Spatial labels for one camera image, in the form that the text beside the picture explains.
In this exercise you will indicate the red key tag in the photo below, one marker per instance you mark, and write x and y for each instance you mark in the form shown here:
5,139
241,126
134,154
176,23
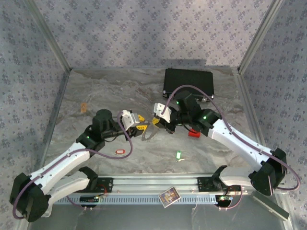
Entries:
118,152

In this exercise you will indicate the green key tag with key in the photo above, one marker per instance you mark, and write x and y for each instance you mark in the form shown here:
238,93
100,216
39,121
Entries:
178,154

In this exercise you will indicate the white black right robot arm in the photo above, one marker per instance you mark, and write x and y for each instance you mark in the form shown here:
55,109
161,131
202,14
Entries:
235,141

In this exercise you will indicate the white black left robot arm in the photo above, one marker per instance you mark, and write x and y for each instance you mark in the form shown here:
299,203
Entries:
60,160

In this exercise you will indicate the small wooden block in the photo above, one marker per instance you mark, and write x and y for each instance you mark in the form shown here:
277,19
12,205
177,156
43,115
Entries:
83,107

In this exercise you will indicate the red plastic cylinder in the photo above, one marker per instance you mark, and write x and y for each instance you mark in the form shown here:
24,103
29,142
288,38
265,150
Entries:
193,135

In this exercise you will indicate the black hard case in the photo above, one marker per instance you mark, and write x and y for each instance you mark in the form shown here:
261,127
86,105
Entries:
192,79

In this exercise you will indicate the small printed card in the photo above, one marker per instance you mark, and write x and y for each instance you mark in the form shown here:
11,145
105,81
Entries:
169,197

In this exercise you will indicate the left circuit board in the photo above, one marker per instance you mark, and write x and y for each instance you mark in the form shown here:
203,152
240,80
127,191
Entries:
88,198

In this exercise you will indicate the circuit board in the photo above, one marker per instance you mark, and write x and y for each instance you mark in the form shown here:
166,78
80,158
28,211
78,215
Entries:
88,198
224,198

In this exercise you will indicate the right circuit board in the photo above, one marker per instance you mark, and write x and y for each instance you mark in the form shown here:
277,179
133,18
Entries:
224,198

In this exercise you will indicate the grey metal bar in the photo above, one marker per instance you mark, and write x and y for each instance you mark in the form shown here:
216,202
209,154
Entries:
271,207

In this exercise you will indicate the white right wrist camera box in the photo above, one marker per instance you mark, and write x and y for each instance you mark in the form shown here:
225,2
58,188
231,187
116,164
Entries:
163,111

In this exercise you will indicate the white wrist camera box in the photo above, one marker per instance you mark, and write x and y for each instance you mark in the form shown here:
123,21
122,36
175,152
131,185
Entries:
163,111
127,119

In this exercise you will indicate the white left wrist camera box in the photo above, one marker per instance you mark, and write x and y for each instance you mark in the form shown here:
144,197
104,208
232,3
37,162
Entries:
127,119

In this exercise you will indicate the left aluminium side rail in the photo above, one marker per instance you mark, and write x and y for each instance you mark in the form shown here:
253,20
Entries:
54,119

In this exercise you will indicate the aluminium side rail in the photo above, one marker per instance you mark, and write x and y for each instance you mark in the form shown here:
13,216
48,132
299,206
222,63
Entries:
54,119
250,107

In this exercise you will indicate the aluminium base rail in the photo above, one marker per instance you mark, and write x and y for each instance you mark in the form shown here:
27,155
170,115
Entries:
153,184

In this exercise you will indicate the right aluminium side rail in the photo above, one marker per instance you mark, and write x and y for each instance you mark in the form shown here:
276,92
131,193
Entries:
250,107

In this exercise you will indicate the white plastic bracket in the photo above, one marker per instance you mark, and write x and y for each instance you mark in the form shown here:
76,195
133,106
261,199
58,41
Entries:
49,212

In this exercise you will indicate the right aluminium frame post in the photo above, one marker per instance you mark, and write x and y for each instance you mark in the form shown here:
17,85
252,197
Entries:
260,36

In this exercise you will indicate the aluminium frame post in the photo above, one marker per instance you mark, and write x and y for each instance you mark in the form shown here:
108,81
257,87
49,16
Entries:
260,36
49,36

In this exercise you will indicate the left aluminium frame post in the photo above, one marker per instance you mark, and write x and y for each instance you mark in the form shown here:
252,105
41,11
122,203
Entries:
49,36

